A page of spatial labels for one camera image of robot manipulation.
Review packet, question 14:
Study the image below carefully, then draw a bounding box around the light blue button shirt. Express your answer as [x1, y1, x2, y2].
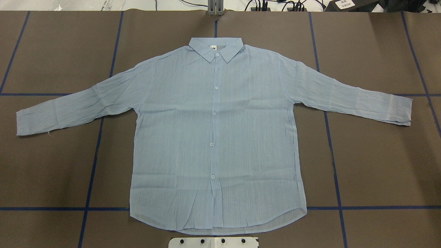
[16, 38, 412, 235]

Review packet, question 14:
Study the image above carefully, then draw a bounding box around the aluminium frame post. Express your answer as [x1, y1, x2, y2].
[207, 0, 225, 16]

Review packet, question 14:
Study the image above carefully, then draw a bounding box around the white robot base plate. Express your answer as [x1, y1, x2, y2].
[168, 237, 259, 248]

